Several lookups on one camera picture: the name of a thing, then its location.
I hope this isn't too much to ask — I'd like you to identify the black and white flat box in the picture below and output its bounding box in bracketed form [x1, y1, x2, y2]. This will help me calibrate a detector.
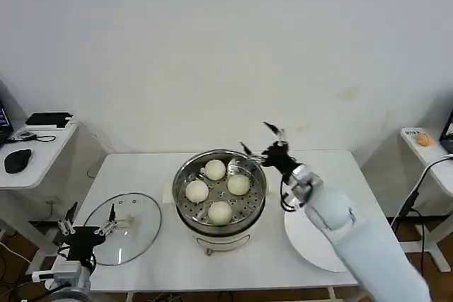
[25, 112, 75, 130]

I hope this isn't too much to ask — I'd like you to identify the white side desk with mouse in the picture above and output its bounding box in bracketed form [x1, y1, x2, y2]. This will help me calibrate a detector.
[0, 119, 79, 275]

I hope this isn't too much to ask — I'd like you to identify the white floor cable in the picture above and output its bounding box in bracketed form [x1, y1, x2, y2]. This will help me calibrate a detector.
[0, 241, 35, 267]

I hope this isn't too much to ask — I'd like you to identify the perforated steel steamer basket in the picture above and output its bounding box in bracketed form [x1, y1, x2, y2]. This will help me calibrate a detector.
[172, 149, 269, 234]

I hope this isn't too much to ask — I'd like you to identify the round glass lid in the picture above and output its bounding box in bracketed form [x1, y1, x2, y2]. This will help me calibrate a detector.
[83, 192, 163, 267]

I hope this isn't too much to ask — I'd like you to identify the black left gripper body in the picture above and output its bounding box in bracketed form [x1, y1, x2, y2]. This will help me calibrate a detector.
[68, 227, 107, 261]

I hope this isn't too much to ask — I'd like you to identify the black laptop with lit screen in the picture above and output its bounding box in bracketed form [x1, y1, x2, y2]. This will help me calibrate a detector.
[0, 98, 15, 148]

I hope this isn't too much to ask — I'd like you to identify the thick black hanging cable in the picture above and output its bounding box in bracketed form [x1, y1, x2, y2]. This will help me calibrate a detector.
[390, 154, 453, 234]

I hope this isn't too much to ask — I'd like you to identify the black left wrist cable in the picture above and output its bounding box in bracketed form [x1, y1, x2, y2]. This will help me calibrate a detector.
[55, 244, 98, 277]

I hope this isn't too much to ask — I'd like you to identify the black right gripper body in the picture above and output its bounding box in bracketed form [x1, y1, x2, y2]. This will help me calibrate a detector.
[260, 142, 305, 176]

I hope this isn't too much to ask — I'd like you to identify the black computer mouse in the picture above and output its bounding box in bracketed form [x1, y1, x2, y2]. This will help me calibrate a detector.
[4, 148, 33, 175]

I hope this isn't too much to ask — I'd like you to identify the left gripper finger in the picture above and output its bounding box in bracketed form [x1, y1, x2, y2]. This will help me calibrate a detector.
[58, 202, 79, 236]
[94, 204, 120, 236]

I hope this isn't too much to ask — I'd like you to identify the white steamed bun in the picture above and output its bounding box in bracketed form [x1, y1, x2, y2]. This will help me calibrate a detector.
[205, 159, 227, 181]
[185, 180, 210, 204]
[207, 200, 233, 226]
[226, 173, 251, 197]

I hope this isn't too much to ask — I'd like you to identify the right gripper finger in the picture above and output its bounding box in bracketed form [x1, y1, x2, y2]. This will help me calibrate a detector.
[263, 122, 289, 146]
[240, 141, 265, 163]

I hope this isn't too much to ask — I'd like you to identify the dark laptop with grey edge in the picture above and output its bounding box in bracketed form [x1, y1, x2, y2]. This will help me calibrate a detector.
[438, 108, 453, 153]

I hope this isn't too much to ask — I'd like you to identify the white round plate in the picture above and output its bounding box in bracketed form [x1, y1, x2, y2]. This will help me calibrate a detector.
[283, 205, 350, 273]

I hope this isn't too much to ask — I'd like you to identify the white side desk with orange object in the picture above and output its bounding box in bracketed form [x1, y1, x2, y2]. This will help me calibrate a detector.
[400, 127, 453, 274]

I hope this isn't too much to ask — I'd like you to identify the small orange round object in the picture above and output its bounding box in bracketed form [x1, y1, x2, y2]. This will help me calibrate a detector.
[416, 132, 435, 147]

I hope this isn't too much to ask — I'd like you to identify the thin black desk cable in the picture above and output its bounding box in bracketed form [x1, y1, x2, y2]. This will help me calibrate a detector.
[8, 132, 57, 144]

